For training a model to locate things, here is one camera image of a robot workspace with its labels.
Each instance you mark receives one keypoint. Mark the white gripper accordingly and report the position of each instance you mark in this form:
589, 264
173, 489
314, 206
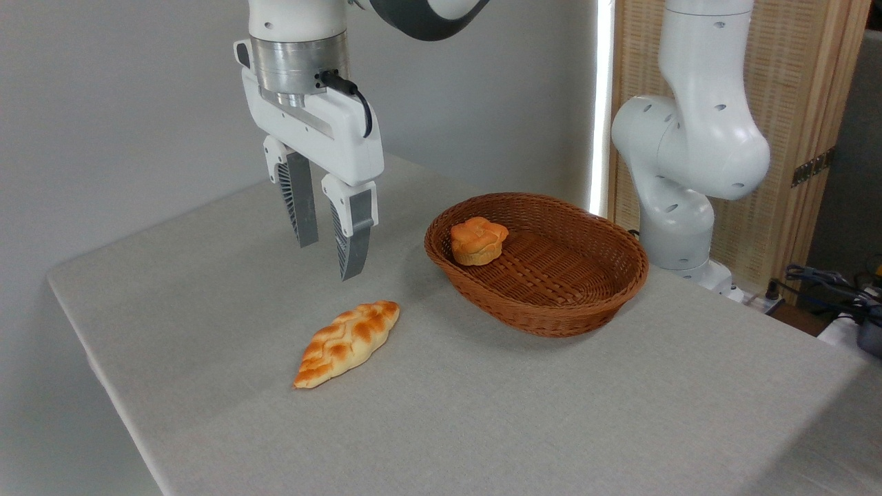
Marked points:
324, 141

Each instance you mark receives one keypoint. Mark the long braided bread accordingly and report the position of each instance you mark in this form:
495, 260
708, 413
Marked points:
346, 341

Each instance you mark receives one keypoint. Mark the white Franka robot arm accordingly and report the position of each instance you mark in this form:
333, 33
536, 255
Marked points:
689, 138

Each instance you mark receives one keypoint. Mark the round bread bun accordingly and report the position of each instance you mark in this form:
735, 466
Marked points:
477, 240

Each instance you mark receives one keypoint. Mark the brown wicker basket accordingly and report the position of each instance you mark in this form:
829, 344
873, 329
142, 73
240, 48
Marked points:
551, 282

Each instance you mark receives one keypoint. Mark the grey tablecloth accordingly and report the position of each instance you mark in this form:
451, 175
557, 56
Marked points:
482, 399

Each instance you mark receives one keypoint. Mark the black power plug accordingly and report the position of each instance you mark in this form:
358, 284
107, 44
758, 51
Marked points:
773, 289

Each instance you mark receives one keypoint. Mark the wooden folding screen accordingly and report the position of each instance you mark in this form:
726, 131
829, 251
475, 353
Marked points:
792, 83

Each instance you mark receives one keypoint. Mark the metal screen hinge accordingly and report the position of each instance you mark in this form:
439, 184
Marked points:
813, 167

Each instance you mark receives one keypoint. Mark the dark grey device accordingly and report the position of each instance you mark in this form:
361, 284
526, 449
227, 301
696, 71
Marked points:
871, 334

